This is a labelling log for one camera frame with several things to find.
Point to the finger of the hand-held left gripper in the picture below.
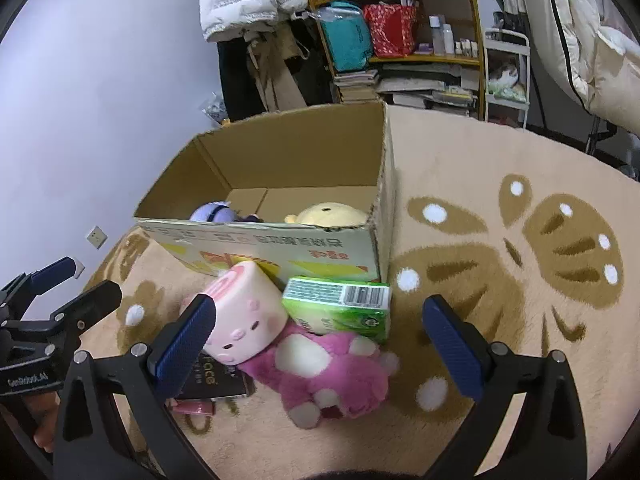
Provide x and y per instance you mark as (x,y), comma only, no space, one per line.
(52,270)
(95,300)

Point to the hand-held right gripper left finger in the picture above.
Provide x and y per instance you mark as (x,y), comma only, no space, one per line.
(187,345)

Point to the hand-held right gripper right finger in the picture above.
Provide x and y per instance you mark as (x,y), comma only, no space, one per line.
(452,355)

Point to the pink white cube plush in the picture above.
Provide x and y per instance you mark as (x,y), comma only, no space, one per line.
(250,310)

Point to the pink bear plush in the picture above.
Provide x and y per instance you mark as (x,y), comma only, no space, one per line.
(325,375)

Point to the cardboard box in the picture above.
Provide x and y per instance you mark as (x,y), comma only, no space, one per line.
(300,160)

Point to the person's left hand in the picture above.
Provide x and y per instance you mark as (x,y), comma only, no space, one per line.
(46,422)

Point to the black flat box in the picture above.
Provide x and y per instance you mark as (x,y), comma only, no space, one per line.
(220,382)

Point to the pink tube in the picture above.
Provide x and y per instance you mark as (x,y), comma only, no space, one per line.
(195,407)

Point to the green tissue packet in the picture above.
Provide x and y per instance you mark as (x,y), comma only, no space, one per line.
(340,310)

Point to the purple plush toy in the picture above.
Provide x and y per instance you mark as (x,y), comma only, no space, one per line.
(215,211)

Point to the yellow plush toy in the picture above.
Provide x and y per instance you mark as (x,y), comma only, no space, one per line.
(327,214)

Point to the beige butterfly rug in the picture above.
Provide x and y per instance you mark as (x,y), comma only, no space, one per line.
(475,160)

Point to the clear plastic bag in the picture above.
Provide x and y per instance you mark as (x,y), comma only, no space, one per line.
(216,107)

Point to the black hanging garment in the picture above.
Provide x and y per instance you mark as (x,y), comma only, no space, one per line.
(240,80)

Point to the white trolley cart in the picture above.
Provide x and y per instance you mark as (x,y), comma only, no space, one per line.
(505,95)

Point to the wide stack of books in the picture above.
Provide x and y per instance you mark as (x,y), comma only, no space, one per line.
(430,87)

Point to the narrow stack of books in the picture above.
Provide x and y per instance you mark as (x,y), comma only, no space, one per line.
(356,87)

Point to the beige hanging garment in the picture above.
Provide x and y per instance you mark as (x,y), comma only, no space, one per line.
(282,70)

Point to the clear bottle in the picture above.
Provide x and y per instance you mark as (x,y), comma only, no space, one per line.
(449,40)
(436,35)

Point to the wooden shelf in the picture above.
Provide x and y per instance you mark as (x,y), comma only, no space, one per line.
(475,35)

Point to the red patterned bag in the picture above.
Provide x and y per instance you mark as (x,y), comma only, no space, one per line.
(392,30)

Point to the teal bag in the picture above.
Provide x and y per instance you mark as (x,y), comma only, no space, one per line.
(347,37)

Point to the white wall socket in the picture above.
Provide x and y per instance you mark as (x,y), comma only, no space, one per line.
(96,237)

